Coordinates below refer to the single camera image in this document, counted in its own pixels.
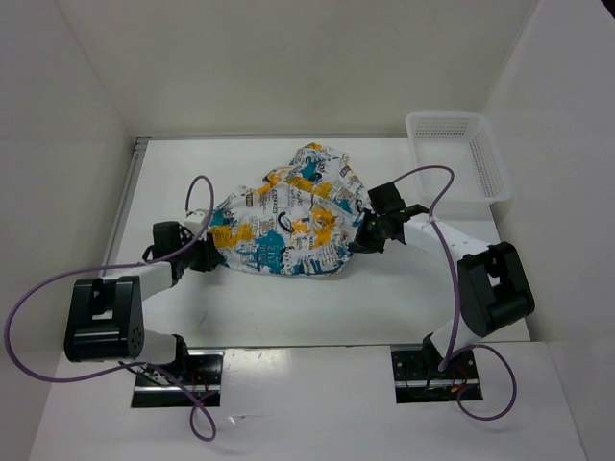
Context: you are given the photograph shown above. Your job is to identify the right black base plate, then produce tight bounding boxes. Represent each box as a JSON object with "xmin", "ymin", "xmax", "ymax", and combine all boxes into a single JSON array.
[{"xmin": 390, "ymin": 345, "xmax": 483, "ymax": 404}]

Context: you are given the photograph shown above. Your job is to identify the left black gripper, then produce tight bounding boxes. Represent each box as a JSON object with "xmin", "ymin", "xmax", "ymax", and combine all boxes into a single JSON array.
[{"xmin": 175, "ymin": 230, "xmax": 224, "ymax": 273}]

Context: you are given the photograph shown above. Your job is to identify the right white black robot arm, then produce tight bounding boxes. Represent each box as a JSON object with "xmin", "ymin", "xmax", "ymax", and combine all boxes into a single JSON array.
[{"xmin": 352, "ymin": 182, "xmax": 535, "ymax": 377}]

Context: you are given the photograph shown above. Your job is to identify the white perforated plastic basket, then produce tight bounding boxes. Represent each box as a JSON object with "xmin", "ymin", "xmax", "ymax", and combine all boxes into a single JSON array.
[{"xmin": 406, "ymin": 111, "xmax": 512, "ymax": 206}]

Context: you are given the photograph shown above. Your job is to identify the purple cable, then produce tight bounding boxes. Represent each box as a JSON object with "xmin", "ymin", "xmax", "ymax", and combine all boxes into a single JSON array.
[
  {"xmin": 393, "ymin": 165, "xmax": 519, "ymax": 423},
  {"xmin": 3, "ymin": 175, "xmax": 217, "ymax": 442}
]

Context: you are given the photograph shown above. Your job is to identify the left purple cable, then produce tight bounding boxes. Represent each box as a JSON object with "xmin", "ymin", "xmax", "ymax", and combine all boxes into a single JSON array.
[{"xmin": 3, "ymin": 175, "xmax": 217, "ymax": 442}]

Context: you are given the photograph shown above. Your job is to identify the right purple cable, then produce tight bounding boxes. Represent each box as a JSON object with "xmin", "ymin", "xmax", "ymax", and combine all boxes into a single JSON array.
[{"xmin": 393, "ymin": 165, "xmax": 519, "ymax": 423}]

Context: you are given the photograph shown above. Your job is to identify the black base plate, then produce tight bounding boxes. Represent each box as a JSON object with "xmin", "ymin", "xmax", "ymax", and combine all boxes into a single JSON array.
[
  {"xmin": 131, "ymin": 349, "xmax": 225, "ymax": 409},
  {"xmin": 390, "ymin": 345, "xmax": 483, "ymax": 404}
]

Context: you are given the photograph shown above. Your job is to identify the white teal yellow patterned shorts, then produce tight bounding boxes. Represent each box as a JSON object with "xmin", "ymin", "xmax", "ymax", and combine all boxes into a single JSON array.
[{"xmin": 208, "ymin": 143, "xmax": 371, "ymax": 277}]

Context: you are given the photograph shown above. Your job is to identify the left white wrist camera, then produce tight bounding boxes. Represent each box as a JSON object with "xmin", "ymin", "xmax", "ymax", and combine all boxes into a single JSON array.
[{"xmin": 184, "ymin": 209, "xmax": 209, "ymax": 235}]

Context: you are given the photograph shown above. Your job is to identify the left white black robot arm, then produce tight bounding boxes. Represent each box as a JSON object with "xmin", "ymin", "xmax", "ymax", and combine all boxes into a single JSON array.
[{"xmin": 63, "ymin": 221, "xmax": 224, "ymax": 384}]

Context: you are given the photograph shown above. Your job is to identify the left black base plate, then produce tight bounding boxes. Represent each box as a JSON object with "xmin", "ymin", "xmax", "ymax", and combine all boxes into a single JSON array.
[{"xmin": 131, "ymin": 349, "xmax": 225, "ymax": 409}]

